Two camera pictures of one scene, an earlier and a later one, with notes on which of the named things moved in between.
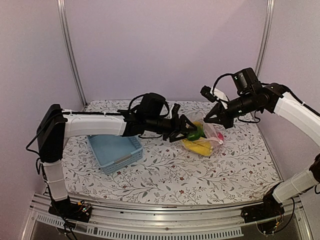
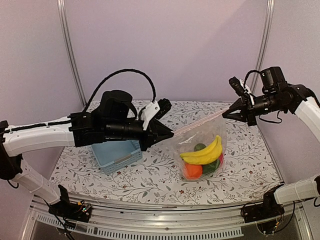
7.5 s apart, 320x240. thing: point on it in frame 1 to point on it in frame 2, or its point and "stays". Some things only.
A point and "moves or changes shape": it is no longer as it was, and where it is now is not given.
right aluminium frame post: x=266 y=36 stays
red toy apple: x=220 y=136 to x=221 y=157
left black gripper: x=176 y=127 to x=160 y=129
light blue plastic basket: x=113 y=152 stays
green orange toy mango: x=196 y=135 to x=198 y=146
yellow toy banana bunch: x=202 y=146 to x=208 y=155
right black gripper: x=222 y=117 to x=242 y=116
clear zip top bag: x=206 y=140 moves or changes shape
